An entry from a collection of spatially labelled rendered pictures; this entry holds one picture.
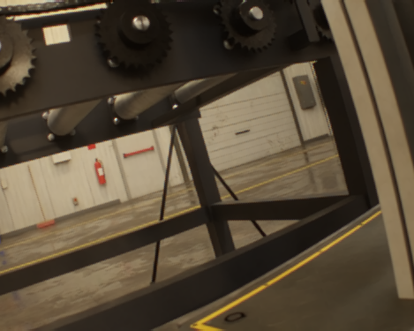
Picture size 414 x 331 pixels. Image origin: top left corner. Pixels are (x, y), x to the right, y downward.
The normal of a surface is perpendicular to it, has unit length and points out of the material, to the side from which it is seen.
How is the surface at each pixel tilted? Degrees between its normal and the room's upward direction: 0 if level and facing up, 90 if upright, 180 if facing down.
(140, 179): 90
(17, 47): 90
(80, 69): 90
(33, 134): 90
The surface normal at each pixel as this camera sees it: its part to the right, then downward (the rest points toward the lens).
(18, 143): 0.49, -0.13
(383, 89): -0.76, 0.22
